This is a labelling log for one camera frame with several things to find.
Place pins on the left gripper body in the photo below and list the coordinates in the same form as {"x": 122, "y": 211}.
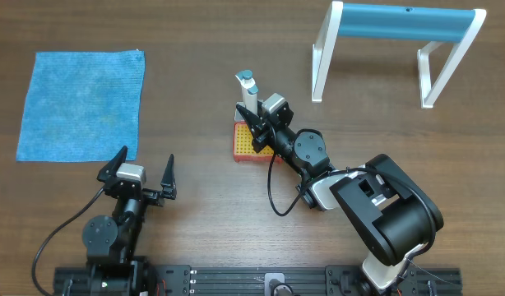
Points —
{"x": 129, "y": 192}

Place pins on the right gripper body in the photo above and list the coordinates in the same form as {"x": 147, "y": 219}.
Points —
{"x": 282, "y": 117}

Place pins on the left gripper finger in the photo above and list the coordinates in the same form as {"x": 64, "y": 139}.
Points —
{"x": 169, "y": 181}
{"x": 112, "y": 168}

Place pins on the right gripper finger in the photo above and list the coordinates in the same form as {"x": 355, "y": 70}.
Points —
{"x": 252, "y": 123}

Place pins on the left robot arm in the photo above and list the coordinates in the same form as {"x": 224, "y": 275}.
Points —
{"x": 100, "y": 236}

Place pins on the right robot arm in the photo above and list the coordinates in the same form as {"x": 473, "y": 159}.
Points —
{"x": 400, "y": 222}

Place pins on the blue cloth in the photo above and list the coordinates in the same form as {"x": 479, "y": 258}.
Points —
{"x": 80, "y": 107}

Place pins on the white and blue stand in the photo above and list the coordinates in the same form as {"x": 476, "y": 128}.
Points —
{"x": 400, "y": 22}

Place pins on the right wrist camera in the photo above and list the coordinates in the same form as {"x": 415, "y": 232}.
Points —
{"x": 273, "y": 103}

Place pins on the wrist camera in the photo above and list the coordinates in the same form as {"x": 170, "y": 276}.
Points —
{"x": 131, "y": 172}
{"x": 273, "y": 103}

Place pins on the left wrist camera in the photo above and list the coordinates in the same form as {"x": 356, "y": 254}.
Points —
{"x": 131, "y": 172}

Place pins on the mounting rail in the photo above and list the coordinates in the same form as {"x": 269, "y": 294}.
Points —
{"x": 236, "y": 281}

